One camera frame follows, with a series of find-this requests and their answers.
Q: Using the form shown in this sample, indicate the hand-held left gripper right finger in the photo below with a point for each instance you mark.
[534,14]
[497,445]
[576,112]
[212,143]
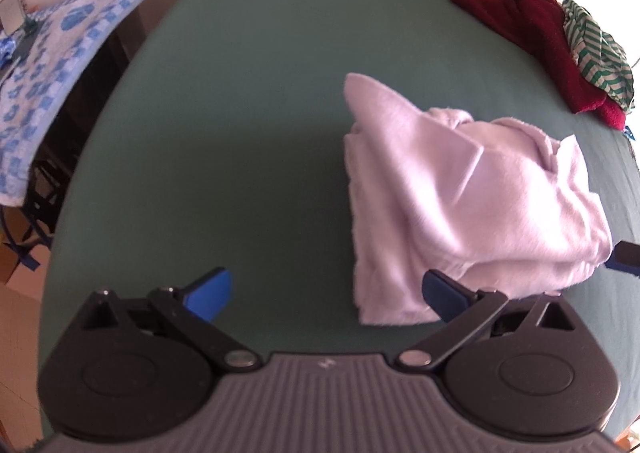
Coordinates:
[440,293]

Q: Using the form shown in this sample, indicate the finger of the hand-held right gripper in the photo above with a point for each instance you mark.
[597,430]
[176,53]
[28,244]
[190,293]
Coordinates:
[627,258]

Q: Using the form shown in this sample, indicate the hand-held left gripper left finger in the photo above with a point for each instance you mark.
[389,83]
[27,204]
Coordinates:
[212,290]

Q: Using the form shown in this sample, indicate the white shirt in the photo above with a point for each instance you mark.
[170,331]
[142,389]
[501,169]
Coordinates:
[450,193]

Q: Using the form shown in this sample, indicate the green table cover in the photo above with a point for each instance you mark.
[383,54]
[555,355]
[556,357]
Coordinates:
[225,133]

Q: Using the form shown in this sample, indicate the plain cardboard box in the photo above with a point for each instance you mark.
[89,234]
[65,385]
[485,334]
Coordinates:
[20,278]

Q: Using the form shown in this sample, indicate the green striped garment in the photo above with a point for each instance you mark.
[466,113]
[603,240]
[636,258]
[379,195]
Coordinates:
[600,58]

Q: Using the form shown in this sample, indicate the dark red garment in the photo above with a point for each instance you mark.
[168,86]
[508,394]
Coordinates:
[530,28]

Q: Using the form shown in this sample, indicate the blue patterned towel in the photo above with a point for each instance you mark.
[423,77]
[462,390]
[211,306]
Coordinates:
[60,68]

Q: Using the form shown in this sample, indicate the dark teal stand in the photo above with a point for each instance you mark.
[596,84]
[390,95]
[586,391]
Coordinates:
[29,38]

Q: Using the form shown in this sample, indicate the small grey rectangular device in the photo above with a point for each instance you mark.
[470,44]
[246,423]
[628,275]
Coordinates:
[10,10]

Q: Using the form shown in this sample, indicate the dark furniture frame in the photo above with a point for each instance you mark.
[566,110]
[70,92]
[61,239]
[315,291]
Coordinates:
[85,133]

